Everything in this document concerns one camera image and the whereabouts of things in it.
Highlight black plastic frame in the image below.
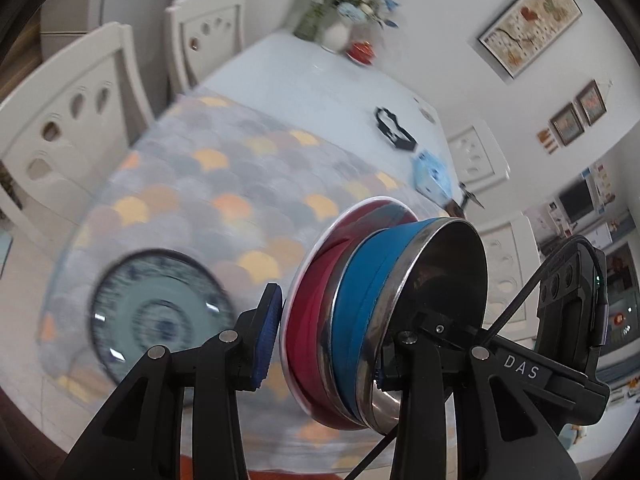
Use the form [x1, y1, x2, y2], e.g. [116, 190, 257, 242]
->
[374, 107, 418, 153]

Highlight white vase blue flowers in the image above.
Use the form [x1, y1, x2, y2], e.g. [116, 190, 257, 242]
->
[320, 0, 400, 53]

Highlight blue steel bowl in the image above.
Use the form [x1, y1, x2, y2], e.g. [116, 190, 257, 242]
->
[317, 218, 488, 434]

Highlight blue tissue pack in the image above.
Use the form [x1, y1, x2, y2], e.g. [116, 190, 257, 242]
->
[412, 151, 451, 208]

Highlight white chair right far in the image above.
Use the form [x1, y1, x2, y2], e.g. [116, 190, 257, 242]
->
[447, 119, 511, 194]

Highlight blue patterned plate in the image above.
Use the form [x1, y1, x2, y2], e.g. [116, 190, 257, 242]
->
[89, 248, 235, 384]

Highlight white dining chair far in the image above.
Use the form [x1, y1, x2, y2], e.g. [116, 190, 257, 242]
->
[164, 0, 246, 94]

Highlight white refrigerator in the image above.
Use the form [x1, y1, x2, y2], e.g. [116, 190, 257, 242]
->
[40, 0, 174, 115]

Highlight scallop pattern tablecloth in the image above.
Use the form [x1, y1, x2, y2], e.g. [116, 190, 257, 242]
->
[39, 89, 442, 448]

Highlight television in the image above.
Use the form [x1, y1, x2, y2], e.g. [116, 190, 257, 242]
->
[558, 178, 596, 223]

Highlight small framed picture upper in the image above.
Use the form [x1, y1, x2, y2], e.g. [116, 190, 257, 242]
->
[576, 80, 606, 126]

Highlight red steel bowl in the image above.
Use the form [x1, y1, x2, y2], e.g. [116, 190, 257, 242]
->
[280, 196, 418, 430]

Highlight black cable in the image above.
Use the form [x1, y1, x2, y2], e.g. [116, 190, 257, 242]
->
[344, 242, 609, 480]

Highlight small framed picture lower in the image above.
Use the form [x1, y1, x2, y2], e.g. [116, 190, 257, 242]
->
[550, 102, 585, 146]

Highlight large framed picture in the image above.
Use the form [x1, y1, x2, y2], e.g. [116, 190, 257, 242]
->
[478, 0, 582, 79]

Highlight small framed picture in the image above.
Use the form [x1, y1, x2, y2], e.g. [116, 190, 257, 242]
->
[576, 80, 606, 126]
[550, 102, 585, 146]

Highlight orange hanging ornament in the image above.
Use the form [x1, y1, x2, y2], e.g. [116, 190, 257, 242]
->
[536, 129, 559, 155]

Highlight white dining chair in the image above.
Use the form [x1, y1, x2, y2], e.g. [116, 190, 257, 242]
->
[164, 0, 246, 94]
[1, 22, 154, 257]

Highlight red ornament jar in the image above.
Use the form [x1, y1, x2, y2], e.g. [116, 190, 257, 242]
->
[346, 41, 375, 66]

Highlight white chair right near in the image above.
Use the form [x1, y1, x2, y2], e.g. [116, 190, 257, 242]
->
[477, 212, 540, 341]

